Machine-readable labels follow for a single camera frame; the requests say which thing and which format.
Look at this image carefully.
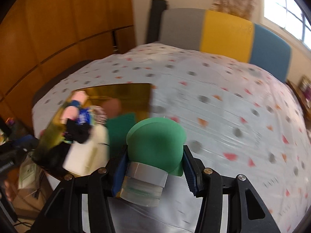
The grey yellow blue headboard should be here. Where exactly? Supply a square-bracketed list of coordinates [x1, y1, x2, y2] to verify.
[159, 8, 292, 83]

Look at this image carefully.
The yellow green scouring sponge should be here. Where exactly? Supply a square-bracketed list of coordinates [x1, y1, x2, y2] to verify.
[106, 113, 135, 158]

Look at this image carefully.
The pink satin scrunchie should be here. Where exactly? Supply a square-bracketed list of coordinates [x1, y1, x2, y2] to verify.
[91, 105, 107, 126]

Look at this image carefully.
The window with grille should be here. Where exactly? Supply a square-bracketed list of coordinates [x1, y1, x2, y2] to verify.
[264, 0, 310, 48]

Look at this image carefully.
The black rolled mat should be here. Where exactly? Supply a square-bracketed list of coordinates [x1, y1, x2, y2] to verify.
[145, 0, 168, 44]

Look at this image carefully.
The brown makeup sponge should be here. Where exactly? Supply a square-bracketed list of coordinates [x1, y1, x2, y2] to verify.
[101, 98, 122, 118]

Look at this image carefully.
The wooden wardrobe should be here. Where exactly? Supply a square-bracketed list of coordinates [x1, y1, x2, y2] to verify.
[1, 0, 135, 127]

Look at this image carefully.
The gold tray box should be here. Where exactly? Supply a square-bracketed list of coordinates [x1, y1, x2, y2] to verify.
[32, 83, 152, 179]

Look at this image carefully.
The pink towel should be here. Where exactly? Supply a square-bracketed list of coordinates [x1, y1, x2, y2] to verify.
[60, 90, 88, 124]

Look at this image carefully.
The black beaded hair wig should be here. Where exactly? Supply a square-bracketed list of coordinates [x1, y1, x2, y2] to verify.
[63, 119, 91, 144]

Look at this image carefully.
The green silicone bottle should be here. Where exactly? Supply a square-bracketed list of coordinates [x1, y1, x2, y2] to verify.
[120, 117, 187, 207]

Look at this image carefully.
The white rectangular sponge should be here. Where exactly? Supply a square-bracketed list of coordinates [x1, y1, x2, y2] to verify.
[63, 124, 110, 177]

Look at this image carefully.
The blue Tempo tissue pack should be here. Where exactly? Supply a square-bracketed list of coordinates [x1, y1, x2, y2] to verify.
[77, 108, 93, 125]

